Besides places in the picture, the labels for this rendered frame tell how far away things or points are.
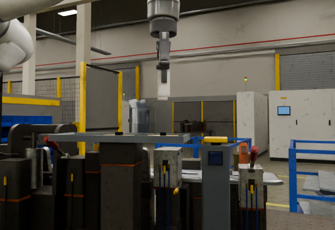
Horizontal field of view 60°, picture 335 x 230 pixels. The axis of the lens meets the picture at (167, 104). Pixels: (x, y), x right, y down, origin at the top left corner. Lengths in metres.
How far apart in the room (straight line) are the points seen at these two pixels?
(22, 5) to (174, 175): 0.66
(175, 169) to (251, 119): 7.98
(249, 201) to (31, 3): 0.84
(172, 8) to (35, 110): 3.37
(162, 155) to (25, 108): 3.14
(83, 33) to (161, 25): 8.40
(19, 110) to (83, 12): 5.91
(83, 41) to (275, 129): 6.10
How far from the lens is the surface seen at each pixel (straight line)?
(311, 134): 8.81
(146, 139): 0.74
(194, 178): 1.05
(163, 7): 0.80
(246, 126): 8.89
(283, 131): 8.81
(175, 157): 0.92
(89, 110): 4.33
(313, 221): 1.70
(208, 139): 0.75
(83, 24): 9.24
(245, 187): 0.93
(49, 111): 4.18
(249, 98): 8.89
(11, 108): 3.82
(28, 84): 6.18
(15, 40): 1.08
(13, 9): 0.95
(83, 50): 9.02
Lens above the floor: 1.21
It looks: 3 degrees up
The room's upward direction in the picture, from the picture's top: straight up
